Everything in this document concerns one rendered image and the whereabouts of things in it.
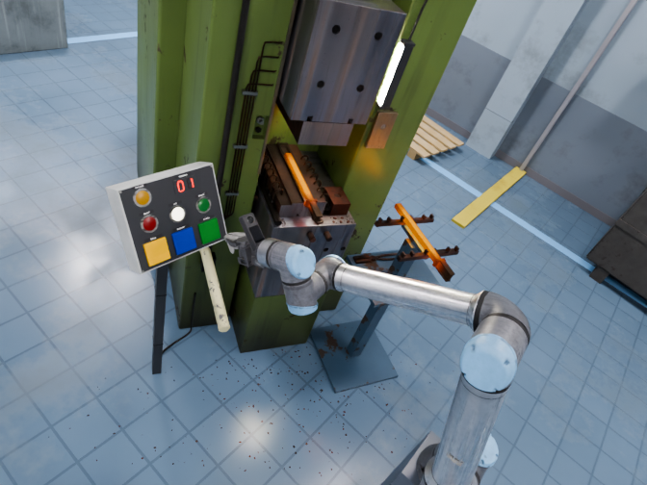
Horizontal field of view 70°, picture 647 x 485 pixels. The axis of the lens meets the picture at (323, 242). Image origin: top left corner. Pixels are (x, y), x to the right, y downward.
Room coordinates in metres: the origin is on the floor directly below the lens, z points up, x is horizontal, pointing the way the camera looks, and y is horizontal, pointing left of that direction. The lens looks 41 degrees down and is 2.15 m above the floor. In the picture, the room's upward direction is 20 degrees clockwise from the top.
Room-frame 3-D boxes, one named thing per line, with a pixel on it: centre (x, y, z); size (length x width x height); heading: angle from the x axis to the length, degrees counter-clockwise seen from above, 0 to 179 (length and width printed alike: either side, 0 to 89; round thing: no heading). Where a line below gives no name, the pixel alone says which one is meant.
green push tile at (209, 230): (1.16, 0.39, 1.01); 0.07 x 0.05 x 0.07; 149
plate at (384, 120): (1.80, -0.06, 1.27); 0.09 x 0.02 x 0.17; 124
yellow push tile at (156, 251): (0.99, 0.49, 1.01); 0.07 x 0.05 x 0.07; 149
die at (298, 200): (1.69, 0.25, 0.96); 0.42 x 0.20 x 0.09; 34
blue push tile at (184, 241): (1.07, 0.44, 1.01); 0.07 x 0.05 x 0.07; 149
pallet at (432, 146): (4.60, -0.36, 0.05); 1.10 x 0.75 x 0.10; 58
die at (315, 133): (1.69, 0.25, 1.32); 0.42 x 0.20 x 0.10; 34
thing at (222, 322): (1.25, 0.36, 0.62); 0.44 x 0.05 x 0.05; 34
